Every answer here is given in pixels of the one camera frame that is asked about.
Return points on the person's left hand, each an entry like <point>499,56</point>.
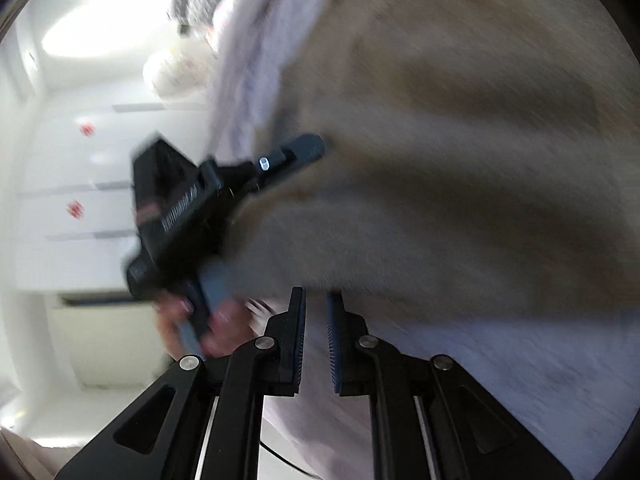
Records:
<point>185,330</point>

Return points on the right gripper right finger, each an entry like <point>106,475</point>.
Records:
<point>430,419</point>

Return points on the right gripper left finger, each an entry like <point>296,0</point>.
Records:
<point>202,419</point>

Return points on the white floral bag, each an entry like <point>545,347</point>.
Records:
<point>179,68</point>

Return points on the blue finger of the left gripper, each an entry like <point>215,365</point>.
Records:
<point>291,156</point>

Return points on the olive knit sweater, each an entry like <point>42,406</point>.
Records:
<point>483,154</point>

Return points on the white wardrobe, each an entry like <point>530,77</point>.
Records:
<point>77,101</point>

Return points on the lavender embossed bedspread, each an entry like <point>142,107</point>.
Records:
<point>571,380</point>

